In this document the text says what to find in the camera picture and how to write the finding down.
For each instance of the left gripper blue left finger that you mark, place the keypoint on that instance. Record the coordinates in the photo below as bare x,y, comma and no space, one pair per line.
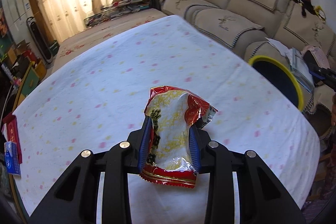
143,148

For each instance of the red snack wrapper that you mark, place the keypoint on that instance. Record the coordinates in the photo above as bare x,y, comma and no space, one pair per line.
173,111

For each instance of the beige sofa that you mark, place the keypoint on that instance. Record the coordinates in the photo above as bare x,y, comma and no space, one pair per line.
246,26

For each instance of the black tower fan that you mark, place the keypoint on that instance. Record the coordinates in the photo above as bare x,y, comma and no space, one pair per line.
39,40

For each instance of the yellow rimmed trash bin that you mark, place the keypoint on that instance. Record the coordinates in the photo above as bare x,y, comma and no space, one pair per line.
280,77

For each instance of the blue tissue pack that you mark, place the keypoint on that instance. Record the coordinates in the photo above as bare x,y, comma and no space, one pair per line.
11,158

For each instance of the floral floor mattress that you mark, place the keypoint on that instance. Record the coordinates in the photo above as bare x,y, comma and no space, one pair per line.
91,37

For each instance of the red envelope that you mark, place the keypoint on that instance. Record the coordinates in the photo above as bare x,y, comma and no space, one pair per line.
10,122

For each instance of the white paper sheets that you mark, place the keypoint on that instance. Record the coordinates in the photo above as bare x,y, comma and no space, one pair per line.
283,50

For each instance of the white dotted tablecloth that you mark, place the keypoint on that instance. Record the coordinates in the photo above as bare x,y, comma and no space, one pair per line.
95,100

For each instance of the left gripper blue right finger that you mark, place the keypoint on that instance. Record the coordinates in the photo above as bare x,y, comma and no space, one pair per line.
195,148

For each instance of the pink black bag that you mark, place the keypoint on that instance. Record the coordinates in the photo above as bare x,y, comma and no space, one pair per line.
316,56

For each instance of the green yellow tv cabinet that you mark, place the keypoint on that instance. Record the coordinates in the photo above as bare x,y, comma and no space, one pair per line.
33,76

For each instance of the pile of books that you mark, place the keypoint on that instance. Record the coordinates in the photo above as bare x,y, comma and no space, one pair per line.
116,10

